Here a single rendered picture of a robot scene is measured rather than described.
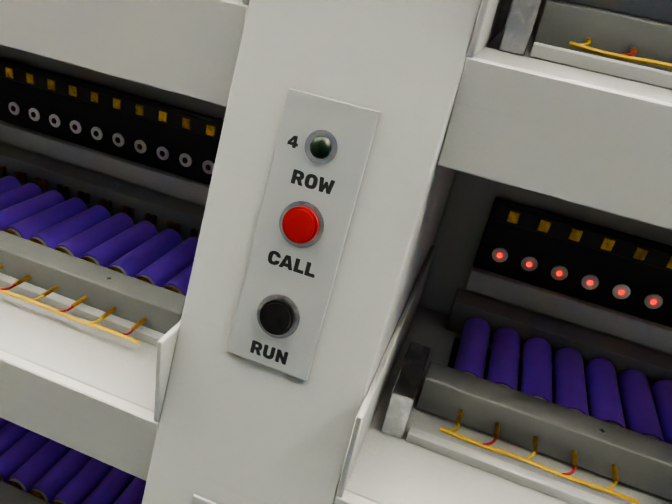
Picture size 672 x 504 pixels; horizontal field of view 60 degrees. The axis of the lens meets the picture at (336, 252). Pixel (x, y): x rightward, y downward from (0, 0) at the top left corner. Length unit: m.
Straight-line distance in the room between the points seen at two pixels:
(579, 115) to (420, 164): 0.06
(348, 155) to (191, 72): 0.09
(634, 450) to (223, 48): 0.28
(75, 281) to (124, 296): 0.03
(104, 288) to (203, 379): 0.10
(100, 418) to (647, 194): 0.28
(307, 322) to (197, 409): 0.07
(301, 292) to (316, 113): 0.08
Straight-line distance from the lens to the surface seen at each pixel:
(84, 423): 0.34
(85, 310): 0.38
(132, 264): 0.40
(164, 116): 0.47
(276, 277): 0.26
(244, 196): 0.26
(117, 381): 0.33
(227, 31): 0.27
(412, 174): 0.24
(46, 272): 0.39
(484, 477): 0.32
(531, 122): 0.24
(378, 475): 0.30
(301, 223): 0.25
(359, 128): 0.24
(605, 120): 0.24
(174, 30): 0.29
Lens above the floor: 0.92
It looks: 12 degrees down
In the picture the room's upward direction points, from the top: 15 degrees clockwise
